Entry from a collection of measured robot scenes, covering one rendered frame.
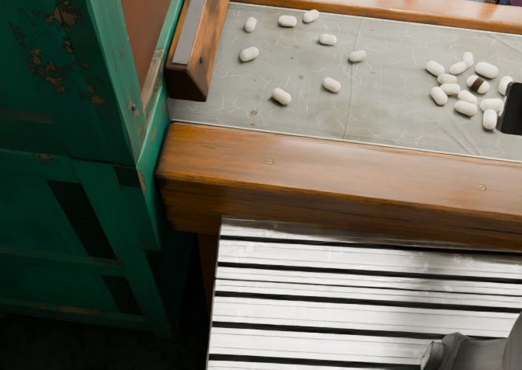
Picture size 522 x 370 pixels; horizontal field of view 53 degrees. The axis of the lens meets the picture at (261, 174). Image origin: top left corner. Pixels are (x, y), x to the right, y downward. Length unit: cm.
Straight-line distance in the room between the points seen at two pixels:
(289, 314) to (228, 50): 47
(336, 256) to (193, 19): 42
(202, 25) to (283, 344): 49
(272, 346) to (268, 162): 26
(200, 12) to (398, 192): 41
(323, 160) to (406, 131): 17
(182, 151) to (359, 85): 33
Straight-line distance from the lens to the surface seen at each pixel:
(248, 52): 93
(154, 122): 75
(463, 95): 95
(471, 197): 81
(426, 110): 92
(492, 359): 54
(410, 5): 107
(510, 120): 73
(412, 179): 80
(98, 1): 51
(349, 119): 87
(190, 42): 79
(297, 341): 76
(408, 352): 79
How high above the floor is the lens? 140
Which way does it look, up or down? 57 degrees down
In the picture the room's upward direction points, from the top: 5 degrees clockwise
